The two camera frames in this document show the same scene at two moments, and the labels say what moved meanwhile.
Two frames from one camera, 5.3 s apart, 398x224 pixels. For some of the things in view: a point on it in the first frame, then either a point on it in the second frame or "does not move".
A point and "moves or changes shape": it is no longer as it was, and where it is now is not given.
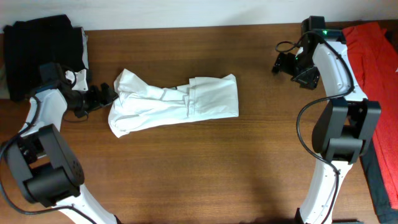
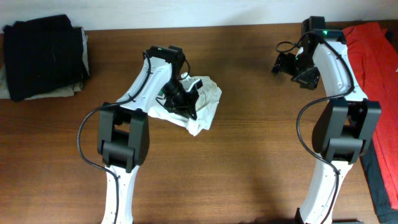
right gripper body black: x=302 y=69 does not move
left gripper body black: x=84 y=101 → x=178 y=98
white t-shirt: x=138 y=106 moves or changes shape
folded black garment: x=28 y=44 does not move
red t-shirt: x=377 y=51 does not move
